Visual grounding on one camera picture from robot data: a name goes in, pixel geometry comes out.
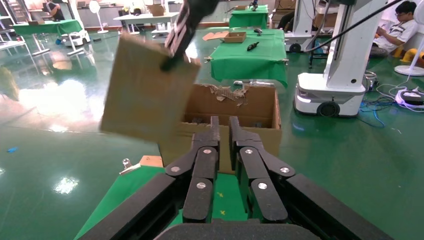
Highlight green cloth covered table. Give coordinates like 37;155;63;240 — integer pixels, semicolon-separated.
12;19;84;57
209;28;289;88
228;4;270;29

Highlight brown cardboard box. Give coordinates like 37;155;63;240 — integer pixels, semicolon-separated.
147;3;167;17
312;12;339;29
274;0;297;11

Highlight large open cardboard carton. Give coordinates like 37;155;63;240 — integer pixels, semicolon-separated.
158;82;283;175

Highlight white standing fan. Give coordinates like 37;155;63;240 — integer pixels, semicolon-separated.
88;0;110;35

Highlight flat cardboard sheet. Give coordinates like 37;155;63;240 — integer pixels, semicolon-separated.
202;30;230;42

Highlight white round stand base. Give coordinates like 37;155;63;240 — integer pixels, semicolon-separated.
394;33;424;77

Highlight small open cardboard box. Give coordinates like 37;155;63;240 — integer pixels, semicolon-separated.
223;31;248;44

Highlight seated person white shirt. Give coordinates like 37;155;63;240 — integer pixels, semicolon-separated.
369;0;419;59

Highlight white pipe frame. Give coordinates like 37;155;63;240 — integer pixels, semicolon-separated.
233;80;276;88

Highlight person in dark shirt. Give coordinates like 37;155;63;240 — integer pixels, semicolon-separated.
46;0;66;21

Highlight white wheeled robot base column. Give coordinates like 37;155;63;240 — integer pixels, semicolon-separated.
293;0;389;119

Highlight white table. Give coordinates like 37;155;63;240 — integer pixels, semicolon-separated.
113;12;180;56

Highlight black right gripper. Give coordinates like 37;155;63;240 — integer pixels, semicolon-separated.
159;0;220;72

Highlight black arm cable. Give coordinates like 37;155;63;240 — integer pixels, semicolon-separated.
304;0;403;54

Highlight white power strip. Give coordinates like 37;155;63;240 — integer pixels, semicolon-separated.
394;87;424;109

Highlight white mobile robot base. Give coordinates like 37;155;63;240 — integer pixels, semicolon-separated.
61;29;91;47
284;0;316;54
151;22;176;46

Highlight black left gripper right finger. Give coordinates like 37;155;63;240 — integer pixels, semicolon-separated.
229;115;395;240

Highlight small cardboard box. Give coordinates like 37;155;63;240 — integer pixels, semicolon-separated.
223;31;248;44
99;31;202;144

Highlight green tablecloth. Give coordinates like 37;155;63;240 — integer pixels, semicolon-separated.
73;165;253;240

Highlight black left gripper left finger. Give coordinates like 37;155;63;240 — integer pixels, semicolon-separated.
77;115;222;240

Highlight blue floor cables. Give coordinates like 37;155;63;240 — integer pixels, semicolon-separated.
359;99;399;129

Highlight yellow plastic object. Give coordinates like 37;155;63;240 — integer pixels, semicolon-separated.
399;47;424;66

